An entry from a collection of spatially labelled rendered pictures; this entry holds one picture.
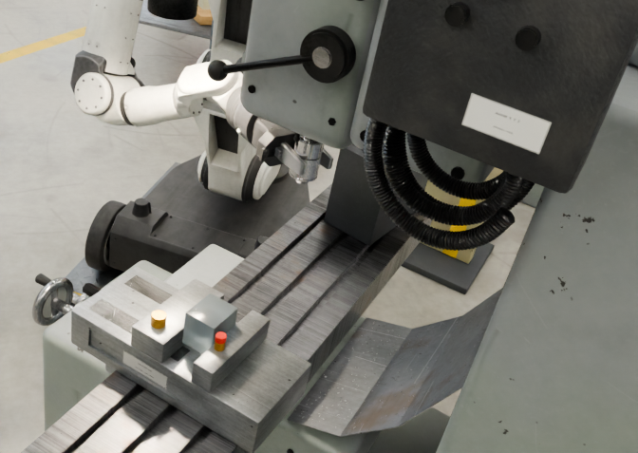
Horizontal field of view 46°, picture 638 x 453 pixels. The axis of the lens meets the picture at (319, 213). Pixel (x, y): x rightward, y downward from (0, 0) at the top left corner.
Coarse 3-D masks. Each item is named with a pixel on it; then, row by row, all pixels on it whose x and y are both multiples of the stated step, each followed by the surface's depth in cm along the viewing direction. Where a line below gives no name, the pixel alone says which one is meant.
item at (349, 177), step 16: (352, 144) 152; (352, 160) 151; (384, 160) 149; (336, 176) 155; (352, 176) 152; (416, 176) 161; (336, 192) 156; (352, 192) 154; (368, 192) 151; (336, 208) 158; (352, 208) 155; (368, 208) 153; (336, 224) 160; (352, 224) 157; (368, 224) 154; (384, 224) 158; (368, 240) 156
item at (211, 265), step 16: (208, 256) 157; (224, 256) 158; (176, 272) 151; (192, 272) 152; (208, 272) 153; (224, 272) 154; (176, 288) 147; (336, 352) 140; (112, 368) 140; (320, 368) 136; (288, 416) 126; (272, 432) 126; (288, 432) 124; (304, 432) 124; (320, 432) 124; (368, 432) 127; (272, 448) 128; (288, 448) 126; (304, 448) 124; (320, 448) 122; (336, 448) 122; (352, 448) 123; (368, 448) 135
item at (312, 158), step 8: (296, 144) 118; (296, 152) 118; (304, 152) 117; (312, 152) 117; (320, 152) 118; (304, 160) 118; (312, 160) 118; (320, 160) 120; (312, 168) 119; (296, 176) 120; (304, 176) 119; (312, 176) 120
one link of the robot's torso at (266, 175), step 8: (200, 160) 215; (200, 168) 215; (264, 168) 214; (272, 168) 220; (200, 176) 216; (256, 176) 212; (264, 176) 214; (272, 176) 223; (256, 184) 212; (264, 184) 215; (256, 192) 214; (264, 192) 218
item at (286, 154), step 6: (282, 144) 119; (288, 144) 119; (276, 150) 119; (282, 150) 119; (288, 150) 118; (276, 156) 120; (282, 156) 120; (288, 156) 118; (294, 156) 117; (282, 162) 120; (288, 162) 119; (294, 162) 117; (300, 162) 116; (294, 168) 118; (300, 168) 117; (300, 174) 117
